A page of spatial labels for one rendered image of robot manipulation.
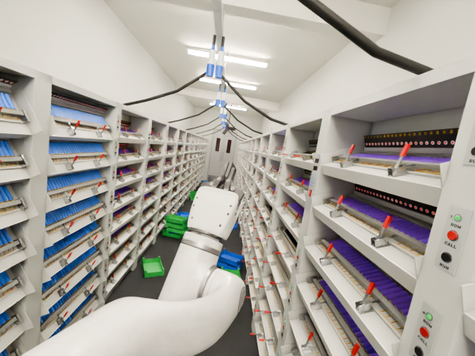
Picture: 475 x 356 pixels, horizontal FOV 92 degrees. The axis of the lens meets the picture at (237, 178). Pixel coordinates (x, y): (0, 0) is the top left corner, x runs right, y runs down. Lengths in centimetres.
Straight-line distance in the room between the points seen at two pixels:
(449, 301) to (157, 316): 50
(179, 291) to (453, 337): 49
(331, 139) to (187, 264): 88
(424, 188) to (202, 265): 50
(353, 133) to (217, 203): 84
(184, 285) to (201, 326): 10
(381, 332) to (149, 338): 60
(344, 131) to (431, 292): 74
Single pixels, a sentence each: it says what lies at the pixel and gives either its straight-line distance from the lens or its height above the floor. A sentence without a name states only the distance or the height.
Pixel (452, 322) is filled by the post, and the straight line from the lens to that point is 61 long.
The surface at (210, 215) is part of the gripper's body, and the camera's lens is 48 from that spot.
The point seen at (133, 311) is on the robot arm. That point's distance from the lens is 36.
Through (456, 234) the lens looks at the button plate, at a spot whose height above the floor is 144.
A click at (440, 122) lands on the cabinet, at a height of 170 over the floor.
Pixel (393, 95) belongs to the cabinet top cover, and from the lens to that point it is 81.
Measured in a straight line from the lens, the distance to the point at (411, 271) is 68.
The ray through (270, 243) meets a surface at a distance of 193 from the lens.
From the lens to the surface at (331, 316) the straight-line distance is 110.
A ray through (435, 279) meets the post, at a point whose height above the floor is 134.
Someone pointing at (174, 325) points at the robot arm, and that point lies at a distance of 37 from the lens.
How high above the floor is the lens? 153
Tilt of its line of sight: 7 degrees down
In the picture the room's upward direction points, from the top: 9 degrees clockwise
